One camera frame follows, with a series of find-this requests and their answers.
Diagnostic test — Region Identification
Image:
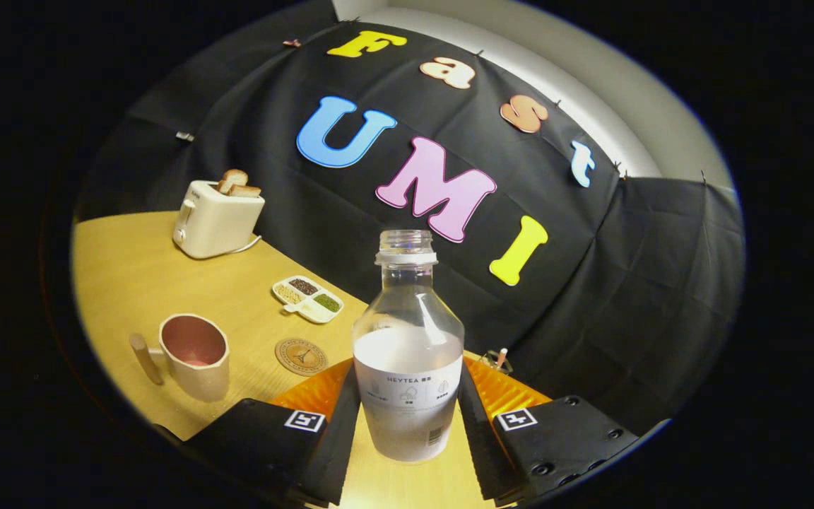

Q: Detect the cream toaster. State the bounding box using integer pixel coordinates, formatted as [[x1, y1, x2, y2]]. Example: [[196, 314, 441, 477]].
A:
[[172, 180, 266, 259]]

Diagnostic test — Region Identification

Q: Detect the wooden table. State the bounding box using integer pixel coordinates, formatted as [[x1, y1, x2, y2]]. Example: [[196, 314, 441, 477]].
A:
[[71, 211, 514, 509]]

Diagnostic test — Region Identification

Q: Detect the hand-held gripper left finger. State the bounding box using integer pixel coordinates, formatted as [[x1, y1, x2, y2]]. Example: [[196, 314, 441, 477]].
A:
[[181, 358, 363, 507]]

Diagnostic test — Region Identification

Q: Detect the white divided snack tray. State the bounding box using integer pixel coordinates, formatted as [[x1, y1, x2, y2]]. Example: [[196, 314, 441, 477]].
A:
[[272, 276, 345, 324]]

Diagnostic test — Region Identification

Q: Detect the round cork coaster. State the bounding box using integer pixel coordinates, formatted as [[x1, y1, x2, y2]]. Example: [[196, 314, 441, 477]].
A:
[[275, 338, 329, 376]]

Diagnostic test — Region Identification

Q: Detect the beige cup with wooden handle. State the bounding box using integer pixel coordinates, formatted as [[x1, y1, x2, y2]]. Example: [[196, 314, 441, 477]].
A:
[[129, 314, 230, 404]]

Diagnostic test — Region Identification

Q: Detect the clear plastic juice bottle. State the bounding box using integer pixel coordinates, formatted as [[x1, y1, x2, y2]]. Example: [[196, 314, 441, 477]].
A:
[[352, 229, 466, 464]]

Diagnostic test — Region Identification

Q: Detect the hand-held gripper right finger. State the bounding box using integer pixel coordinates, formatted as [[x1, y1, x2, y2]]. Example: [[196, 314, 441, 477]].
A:
[[456, 356, 641, 507]]

